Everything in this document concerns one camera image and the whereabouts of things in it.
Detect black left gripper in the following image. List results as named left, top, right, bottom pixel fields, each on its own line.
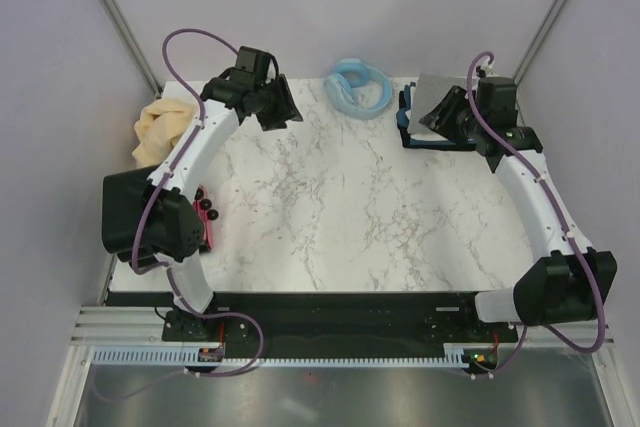
left=253, top=74, right=302, bottom=132

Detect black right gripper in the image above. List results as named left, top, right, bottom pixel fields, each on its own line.
left=419, top=85, right=488, bottom=146

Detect yellow t shirt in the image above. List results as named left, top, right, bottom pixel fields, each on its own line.
left=132, top=98, right=198, bottom=168

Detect black pink drawer organizer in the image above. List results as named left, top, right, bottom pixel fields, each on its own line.
left=101, top=166, right=219, bottom=273

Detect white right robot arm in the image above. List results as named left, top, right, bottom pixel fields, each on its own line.
left=412, top=77, right=617, bottom=341

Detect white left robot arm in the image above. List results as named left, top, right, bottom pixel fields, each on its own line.
left=101, top=74, right=302, bottom=340

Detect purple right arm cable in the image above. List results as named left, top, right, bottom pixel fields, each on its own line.
left=464, top=50, right=609, bottom=381

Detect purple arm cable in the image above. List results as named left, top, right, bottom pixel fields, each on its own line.
left=464, top=50, right=609, bottom=381
left=92, top=27, right=266, bottom=403

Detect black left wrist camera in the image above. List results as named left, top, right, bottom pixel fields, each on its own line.
left=231, top=46, right=279, bottom=86

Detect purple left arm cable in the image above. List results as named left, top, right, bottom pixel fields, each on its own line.
left=92, top=27, right=266, bottom=403

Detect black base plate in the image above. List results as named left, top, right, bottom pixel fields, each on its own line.
left=106, top=292, right=518, bottom=361

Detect aluminium frame post right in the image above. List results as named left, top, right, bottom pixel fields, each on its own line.
left=514, top=0, right=570, bottom=85

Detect aluminium frame post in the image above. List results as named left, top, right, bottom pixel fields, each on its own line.
left=98, top=0, right=163, bottom=98
left=514, top=0, right=570, bottom=85

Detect white slotted cable duct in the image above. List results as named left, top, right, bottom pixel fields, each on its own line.
left=91, top=344, right=497, bottom=368

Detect aluminium frame post left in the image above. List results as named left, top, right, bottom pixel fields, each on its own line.
left=98, top=0, right=163, bottom=98

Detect aluminium frame rail front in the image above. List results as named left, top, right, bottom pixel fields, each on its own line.
left=69, top=304, right=619, bottom=348

